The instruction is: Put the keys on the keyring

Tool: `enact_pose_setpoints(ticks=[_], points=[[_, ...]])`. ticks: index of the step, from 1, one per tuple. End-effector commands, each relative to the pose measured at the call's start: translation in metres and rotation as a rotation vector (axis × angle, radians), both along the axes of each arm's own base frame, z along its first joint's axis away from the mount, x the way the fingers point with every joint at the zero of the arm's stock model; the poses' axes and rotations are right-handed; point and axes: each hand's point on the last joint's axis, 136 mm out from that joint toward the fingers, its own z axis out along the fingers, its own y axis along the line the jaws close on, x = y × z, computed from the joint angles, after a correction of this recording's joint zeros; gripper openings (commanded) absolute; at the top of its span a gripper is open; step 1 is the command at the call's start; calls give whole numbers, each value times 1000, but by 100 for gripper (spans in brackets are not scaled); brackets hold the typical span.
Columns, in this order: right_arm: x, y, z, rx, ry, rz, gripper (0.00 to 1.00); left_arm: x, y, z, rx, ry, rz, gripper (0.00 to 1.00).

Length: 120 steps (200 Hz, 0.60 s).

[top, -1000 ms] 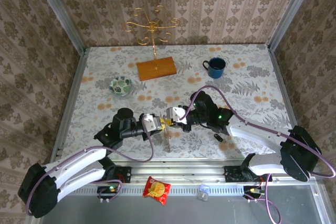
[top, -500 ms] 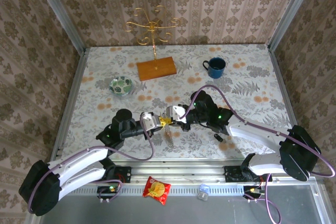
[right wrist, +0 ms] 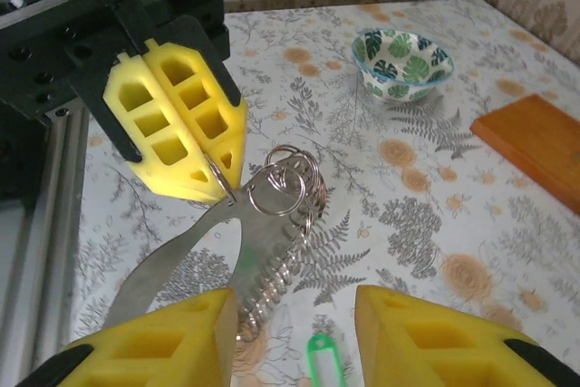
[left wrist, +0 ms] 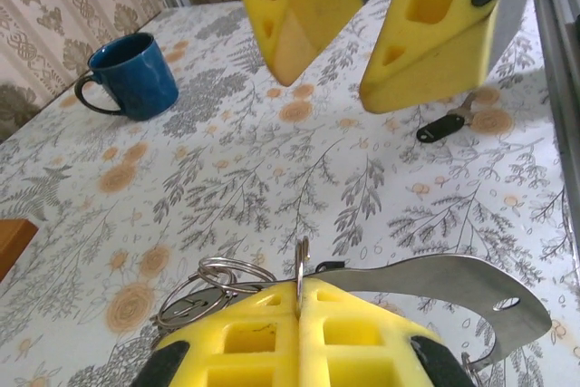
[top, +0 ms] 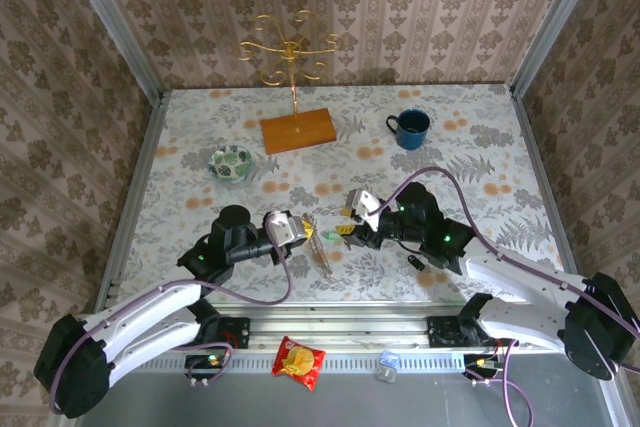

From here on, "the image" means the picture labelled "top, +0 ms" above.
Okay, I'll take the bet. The clear plastic bag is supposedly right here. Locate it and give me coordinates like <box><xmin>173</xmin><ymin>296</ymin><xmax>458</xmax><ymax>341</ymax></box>
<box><xmin>299</xmin><ymin>213</ymin><xmax>334</xmax><ymax>277</ymax></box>

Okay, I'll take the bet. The green leaf pattern bowl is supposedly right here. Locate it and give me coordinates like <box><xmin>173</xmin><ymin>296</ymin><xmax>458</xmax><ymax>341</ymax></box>
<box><xmin>207</xmin><ymin>144</ymin><xmax>255</xmax><ymax>184</ymax></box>

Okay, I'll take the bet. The dark blue mug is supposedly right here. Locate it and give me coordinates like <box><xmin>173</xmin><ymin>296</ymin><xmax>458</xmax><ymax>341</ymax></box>
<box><xmin>384</xmin><ymin>108</ymin><xmax>432</xmax><ymax>152</ymax></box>

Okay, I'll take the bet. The gold hook stand wooden base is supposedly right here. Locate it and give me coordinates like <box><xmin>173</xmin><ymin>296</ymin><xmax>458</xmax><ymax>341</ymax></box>
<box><xmin>237</xmin><ymin>9</ymin><xmax>346</xmax><ymax>156</ymax></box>

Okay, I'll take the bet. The small connector board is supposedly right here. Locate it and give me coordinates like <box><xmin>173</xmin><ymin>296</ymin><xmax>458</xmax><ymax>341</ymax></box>
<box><xmin>184</xmin><ymin>353</ymin><xmax>227</xmax><ymax>383</ymax></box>
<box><xmin>462</xmin><ymin>353</ymin><xmax>506</xmax><ymax>382</ymax></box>

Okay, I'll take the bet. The red snack packet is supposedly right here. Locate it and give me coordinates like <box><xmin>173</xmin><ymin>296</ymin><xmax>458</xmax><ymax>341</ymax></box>
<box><xmin>271</xmin><ymin>335</ymin><xmax>327</xmax><ymax>392</ymax></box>

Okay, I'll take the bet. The grey metal panel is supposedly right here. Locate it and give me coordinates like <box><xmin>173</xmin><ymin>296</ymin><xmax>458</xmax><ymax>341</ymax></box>
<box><xmin>49</xmin><ymin>351</ymin><xmax>631</xmax><ymax>427</ymax></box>

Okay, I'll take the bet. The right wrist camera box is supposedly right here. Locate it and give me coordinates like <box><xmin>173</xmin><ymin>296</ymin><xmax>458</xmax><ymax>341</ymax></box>
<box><xmin>347</xmin><ymin>188</ymin><xmax>385</xmax><ymax>232</ymax></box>

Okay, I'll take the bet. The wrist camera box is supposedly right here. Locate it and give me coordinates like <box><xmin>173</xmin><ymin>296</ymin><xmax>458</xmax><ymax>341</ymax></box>
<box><xmin>264</xmin><ymin>210</ymin><xmax>307</xmax><ymax>248</ymax></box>
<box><xmin>347</xmin><ymin>188</ymin><xmax>385</xmax><ymax>232</ymax></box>

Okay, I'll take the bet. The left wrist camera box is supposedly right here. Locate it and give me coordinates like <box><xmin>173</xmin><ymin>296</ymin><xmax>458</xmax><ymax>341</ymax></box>
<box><xmin>264</xmin><ymin>210</ymin><xmax>307</xmax><ymax>248</ymax></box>

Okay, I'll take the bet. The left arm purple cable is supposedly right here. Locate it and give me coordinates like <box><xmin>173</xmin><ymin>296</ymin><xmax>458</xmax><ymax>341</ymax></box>
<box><xmin>48</xmin><ymin>214</ymin><xmax>294</xmax><ymax>416</ymax></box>

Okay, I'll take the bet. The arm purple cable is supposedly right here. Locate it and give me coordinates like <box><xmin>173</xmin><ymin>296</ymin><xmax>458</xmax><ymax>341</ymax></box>
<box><xmin>372</xmin><ymin>166</ymin><xmax>640</xmax><ymax>426</ymax></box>
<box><xmin>48</xmin><ymin>214</ymin><xmax>294</xmax><ymax>416</ymax></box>

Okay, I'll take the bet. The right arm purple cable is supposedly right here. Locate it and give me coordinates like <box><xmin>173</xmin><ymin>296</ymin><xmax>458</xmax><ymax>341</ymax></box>
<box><xmin>372</xmin><ymin>166</ymin><xmax>640</xmax><ymax>426</ymax></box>

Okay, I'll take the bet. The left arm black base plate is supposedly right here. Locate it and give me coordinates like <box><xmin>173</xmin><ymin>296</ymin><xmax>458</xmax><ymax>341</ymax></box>
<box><xmin>199</xmin><ymin>315</ymin><xmax>251</xmax><ymax>349</ymax></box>

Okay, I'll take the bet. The aluminium front rail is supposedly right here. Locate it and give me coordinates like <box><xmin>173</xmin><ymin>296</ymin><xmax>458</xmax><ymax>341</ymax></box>
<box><xmin>74</xmin><ymin>304</ymin><xmax>611</xmax><ymax>351</ymax></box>

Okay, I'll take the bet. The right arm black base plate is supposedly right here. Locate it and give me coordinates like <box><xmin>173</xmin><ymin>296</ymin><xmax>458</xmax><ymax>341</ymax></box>
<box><xmin>427</xmin><ymin>315</ymin><xmax>520</xmax><ymax>348</ymax></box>

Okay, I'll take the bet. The aluminium table side rail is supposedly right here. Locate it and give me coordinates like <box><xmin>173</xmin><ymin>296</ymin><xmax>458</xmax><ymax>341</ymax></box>
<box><xmin>509</xmin><ymin>89</ymin><xmax>591</xmax><ymax>311</ymax></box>
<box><xmin>93</xmin><ymin>91</ymin><xmax>169</xmax><ymax>313</ymax></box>

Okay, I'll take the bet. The grey slotted cable duct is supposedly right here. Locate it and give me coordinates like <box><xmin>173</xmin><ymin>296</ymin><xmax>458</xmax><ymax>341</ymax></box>
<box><xmin>89</xmin><ymin>351</ymin><xmax>469</xmax><ymax>374</ymax></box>

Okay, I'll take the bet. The aluminium frame post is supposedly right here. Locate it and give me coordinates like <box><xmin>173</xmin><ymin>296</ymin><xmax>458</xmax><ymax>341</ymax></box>
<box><xmin>508</xmin><ymin>0</ymin><xmax>611</xmax><ymax>96</ymax></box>
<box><xmin>57</xmin><ymin>0</ymin><xmax>165</xmax><ymax>104</ymax></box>

